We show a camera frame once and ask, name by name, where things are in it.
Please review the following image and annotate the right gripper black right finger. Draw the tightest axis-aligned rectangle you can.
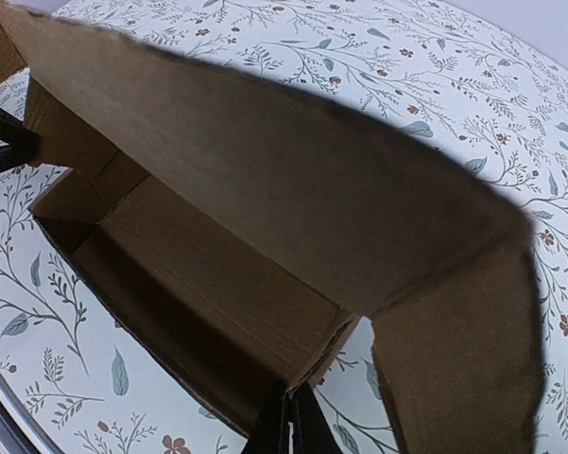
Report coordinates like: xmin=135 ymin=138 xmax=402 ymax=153
xmin=290 ymin=384 xmax=340 ymax=454

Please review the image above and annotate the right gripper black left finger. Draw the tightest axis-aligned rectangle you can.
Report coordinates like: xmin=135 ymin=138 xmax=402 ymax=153
xmin=248 ymin=380 xmax=289 ymax=454

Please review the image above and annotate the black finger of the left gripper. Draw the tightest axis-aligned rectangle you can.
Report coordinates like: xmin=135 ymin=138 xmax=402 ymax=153
xmin=0 ymin=108 xmax=40 ymax=173

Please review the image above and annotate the brown cardboard box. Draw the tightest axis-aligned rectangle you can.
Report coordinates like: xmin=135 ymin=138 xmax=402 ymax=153
xmin=0 ymin=1 xmax=544 ymax=453

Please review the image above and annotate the floral patterned table mat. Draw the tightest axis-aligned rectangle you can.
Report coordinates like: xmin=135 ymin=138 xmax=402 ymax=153
xmin=0 ymin=1 xmax=568 ymax=453

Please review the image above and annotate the front aluminium rail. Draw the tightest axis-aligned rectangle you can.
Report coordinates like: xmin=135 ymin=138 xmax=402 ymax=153
xmin=0 ymin=372 xmax=60 ymax=453

